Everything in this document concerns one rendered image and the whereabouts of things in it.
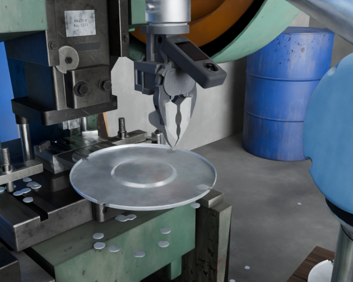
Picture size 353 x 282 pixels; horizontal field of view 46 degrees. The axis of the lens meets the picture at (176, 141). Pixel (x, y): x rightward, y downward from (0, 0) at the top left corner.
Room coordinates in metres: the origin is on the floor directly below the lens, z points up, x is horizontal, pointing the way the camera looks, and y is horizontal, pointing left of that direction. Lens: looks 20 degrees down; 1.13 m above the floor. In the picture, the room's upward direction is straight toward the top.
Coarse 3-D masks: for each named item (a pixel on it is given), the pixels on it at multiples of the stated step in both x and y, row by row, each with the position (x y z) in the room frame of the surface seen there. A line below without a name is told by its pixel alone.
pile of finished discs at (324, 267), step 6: (318, 264) 1.01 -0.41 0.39; (324, 264) 1.02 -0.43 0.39; (330, 264) 1.02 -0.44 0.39; (312, 270) 0.99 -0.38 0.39; (318, 270) 0.99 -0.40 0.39; (324, 270) 0.99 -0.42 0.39; (330, 270) 0.99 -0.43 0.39; (312, 276) 0.96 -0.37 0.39; (318, 276) 0.96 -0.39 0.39; (324, 276) 0.96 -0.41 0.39; (330, 276) 0.96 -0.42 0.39
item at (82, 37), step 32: (64, 0) 0.88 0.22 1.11; (96, 0) 0.93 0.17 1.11; (64, 32) 0.88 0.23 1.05; (96, 32) 0.93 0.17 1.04; (32, 64) 0.91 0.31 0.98; (64, 64) 0.86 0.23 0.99; (96, 64) 0.93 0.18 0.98; (32, 96) 0.92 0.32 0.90; (64, 96) 0.87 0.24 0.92; (96, 96) 0.89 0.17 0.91
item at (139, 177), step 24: (144, 144) 0.91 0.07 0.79; (72, 168) 0.77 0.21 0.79; (96, 168) 0.79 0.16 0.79; (120, 168) 0.78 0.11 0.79; (144, 168) 0.78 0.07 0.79; (168, 168) 0.78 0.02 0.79; (192, 168) 0.80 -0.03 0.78; (96, 192) 0.68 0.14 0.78; (120, 192) 0.69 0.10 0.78; (144, 192) 0.69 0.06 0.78; (168, 192) 0.69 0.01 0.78; (192, 192) 0.69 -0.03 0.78
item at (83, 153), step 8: (96, 144) 0.95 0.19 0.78; (104, 144) 0.93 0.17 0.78; (112, 144) 0.95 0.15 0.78; (64, 152) 0.89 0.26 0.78; (72, 152) 0.89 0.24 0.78; (80, 152) 0.88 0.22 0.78; (88, 152) 0.88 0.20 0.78; (64, 160) 0.85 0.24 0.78; (72, 160) 0.85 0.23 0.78; (96, 208) 0.81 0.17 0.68; (104, 208) 0.81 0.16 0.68; (112, 208) 0.83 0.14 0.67; (96, 216) 0.81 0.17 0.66; (104, 216) 0.81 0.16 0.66; (112, 216) 0.83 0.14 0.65
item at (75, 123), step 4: (72, 120) 0.94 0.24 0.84; (76, 120) 0.95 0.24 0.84; (80, 120) 0.97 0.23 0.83; (60, 124) 0.94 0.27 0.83; (64, 124) 0.94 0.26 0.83; (68, 124) 0.94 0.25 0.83; (72, 124) 0.94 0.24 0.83; (76, 124) 0.95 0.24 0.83; (80, 124) 0.97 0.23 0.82; (64, 128) 0.94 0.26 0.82; (68, 128) 0.94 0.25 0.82; (72, 128) 0.94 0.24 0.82
